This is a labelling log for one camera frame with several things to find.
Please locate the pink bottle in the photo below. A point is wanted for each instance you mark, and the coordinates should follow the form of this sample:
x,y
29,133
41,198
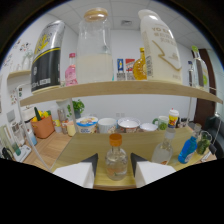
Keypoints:
x,y
71,75

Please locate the clear bottle red label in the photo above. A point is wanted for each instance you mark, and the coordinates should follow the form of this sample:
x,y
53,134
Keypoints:
x,y
161,151

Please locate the glass jar wooden lid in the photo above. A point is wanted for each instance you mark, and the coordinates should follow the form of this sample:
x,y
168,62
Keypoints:
x,y
95,60

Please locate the orange basket with fruit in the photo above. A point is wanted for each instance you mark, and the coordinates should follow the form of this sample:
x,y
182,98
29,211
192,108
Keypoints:
x,y
42,128

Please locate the green mug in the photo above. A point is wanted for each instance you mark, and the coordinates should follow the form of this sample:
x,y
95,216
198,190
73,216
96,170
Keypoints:
x,y
162,123

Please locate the small wooden wall shelf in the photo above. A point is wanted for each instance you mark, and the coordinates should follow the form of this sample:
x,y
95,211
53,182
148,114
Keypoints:
x,y
18,74

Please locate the green potted plant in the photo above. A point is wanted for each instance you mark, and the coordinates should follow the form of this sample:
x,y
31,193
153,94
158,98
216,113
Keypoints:
x,y
78,106

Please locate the red and white box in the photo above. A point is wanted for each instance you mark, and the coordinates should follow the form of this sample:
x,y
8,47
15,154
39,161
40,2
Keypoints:
x,y
130,68

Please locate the clear bottle green cap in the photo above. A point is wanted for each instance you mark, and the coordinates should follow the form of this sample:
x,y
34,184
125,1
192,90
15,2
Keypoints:
x,y
200,73

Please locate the pale yellow cup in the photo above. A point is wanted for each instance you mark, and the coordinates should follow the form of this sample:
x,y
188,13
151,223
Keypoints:
x,y
71,129

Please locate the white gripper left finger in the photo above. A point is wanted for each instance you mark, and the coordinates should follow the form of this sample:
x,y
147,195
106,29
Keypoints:
x,y
76,173

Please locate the amber bottle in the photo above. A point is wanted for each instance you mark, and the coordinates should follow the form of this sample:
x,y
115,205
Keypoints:
x,y
140,68

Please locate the glass jar with green limes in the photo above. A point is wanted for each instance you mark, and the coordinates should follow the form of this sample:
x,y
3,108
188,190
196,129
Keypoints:
x,y
204,143

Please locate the clear bottle orange cap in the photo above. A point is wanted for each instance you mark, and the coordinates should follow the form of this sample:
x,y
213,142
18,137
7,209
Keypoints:
x,y
116,163

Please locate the two-tier wooden shelf rack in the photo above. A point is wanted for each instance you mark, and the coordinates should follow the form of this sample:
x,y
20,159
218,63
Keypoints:
x,y
110,90

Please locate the small white bowl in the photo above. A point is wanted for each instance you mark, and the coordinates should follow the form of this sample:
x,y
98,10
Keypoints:
x,y
148,127

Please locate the small white blue bottle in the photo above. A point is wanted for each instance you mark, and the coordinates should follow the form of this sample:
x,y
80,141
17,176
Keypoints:
x,y
31,136

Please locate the blue and white box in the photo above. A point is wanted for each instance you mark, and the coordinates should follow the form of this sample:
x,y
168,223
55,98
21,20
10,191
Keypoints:
x,y
120,70

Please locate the printed paper bowl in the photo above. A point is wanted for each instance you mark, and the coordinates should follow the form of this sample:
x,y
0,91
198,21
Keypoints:
x,y
87,125

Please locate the black chair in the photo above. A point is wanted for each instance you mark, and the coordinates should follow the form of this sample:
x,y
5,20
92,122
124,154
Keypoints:
x,y
215,133

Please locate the blue liquid bottle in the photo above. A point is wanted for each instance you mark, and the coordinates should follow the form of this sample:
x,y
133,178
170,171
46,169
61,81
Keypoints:
x,y
187,150

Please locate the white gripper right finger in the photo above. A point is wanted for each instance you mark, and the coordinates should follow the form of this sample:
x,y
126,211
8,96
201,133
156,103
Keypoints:
x,y
151,171

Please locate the dark brown door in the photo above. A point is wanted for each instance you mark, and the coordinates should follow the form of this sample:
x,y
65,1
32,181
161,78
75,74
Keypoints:
x,y
204,106

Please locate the large white bottle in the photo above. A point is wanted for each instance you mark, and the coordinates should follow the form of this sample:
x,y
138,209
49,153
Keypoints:
x,y
161,56

